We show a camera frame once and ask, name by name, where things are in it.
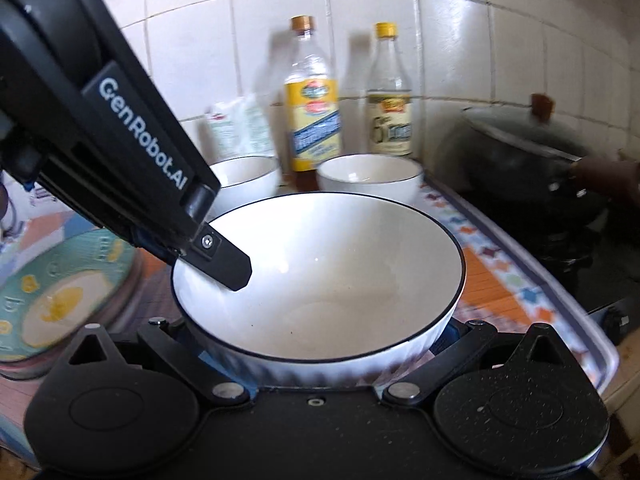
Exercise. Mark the teal fried egg plate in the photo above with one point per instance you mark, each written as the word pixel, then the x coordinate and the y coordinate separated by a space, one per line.
pixel 65 295

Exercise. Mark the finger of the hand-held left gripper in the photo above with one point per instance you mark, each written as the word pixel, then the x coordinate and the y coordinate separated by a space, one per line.
pixel 150 244
pixel 222 260

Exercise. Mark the clear vinegar bottle yellow cap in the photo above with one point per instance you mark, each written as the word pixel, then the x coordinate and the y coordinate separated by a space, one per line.
pixel 390 115

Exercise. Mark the yellow label cooking wine bottle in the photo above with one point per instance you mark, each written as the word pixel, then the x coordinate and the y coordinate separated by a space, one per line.
pixel 312 120

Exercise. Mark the white salt bag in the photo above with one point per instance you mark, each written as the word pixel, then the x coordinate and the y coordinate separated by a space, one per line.
pixel 237 127

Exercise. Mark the colourful checked tablecloth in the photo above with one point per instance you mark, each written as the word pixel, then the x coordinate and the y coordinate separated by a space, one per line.
pixel 480 280

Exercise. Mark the black pot with glass lid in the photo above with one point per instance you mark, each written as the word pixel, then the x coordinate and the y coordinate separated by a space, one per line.
pixel 530 185

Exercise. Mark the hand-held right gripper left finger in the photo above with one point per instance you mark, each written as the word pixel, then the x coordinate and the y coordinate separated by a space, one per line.
pixel 170 345

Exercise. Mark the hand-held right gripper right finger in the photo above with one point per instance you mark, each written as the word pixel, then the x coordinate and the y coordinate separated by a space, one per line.
pixel 452 337

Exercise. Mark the white ribbed bowl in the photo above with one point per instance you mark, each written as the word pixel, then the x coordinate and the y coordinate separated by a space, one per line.
pixel 330 280
pixel 370 175
pixel 245 175

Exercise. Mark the black gas stove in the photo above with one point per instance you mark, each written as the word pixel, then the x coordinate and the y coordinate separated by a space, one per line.
pixel 580 280

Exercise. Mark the glass wok lid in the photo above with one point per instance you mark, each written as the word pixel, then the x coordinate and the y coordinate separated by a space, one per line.
pixel 520 127

